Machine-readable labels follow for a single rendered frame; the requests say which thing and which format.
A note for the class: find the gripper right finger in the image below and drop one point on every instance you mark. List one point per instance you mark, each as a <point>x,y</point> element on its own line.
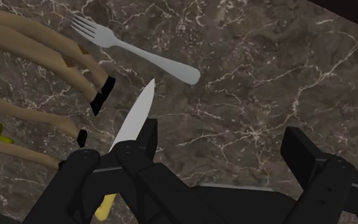
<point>324,189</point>

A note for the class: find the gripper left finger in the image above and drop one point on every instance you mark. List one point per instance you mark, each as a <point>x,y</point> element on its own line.
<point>76,186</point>

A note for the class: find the silver fork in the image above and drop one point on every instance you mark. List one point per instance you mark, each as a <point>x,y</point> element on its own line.
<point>166,63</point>

